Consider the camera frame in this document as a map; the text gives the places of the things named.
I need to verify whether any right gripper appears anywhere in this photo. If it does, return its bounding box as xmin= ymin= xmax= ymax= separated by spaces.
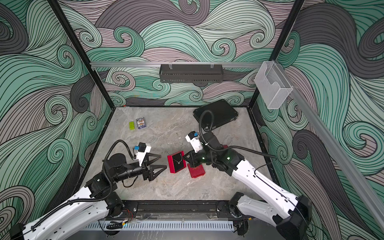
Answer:
xmin=183 ymin=147 xmax=217 ymax=167

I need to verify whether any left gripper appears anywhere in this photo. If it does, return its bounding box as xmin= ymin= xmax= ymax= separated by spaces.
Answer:
xmin=112 ymin=152 xmax=165 ymax=183

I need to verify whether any red jewelry box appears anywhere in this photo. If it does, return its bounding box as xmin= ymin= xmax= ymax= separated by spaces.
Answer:
xmin=167 ymin=151 xmax=187 ymax=174

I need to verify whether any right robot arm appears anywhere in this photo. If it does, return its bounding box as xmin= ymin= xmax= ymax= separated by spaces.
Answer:
xmin=183 ymin=110 xmax=312 ymax=240

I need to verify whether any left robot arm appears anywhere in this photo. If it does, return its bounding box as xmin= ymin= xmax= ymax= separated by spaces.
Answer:
xmin=10 ymin=140 xmax=167 ymax=240

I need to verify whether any green small block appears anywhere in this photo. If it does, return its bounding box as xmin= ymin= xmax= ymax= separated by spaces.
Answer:
xmin=129 ymin=122 xmax=135 ymax=131

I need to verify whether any small card pack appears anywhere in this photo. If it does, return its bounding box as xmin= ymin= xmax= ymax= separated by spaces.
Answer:
xmin=136 ymin=117 xmax=147 ymax=130

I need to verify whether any black flat case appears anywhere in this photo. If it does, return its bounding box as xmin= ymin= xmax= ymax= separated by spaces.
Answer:
xmin=193 ymin=100 xmax=239 ymax=130

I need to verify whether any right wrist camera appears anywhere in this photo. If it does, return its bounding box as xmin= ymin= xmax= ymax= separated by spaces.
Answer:
xmin=186 ymin=131 xmax=203 ymax=153

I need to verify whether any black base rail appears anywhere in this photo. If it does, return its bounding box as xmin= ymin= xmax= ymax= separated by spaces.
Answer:
xmin=118 ymin=195 xmax=242 ymax=218

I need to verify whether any white slotted cable duct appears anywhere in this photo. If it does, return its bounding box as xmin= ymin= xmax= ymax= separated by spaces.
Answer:
xmin=83 ymin=220 xmax=235 ymax=232

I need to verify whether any black wall tray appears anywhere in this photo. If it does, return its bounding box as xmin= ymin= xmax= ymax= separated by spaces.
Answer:
xmin=159 ymin=65 xmax=224 ymax=84

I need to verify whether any clear acrylic wall holder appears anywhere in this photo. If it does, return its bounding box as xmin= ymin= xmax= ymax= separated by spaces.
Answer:
xmin=254 ymin=61 xmax=293 ymax=110

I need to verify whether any aluminium wall rail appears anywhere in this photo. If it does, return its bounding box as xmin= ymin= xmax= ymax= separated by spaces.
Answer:
xmin=90 ymin=61 xmax=262 ymax=69

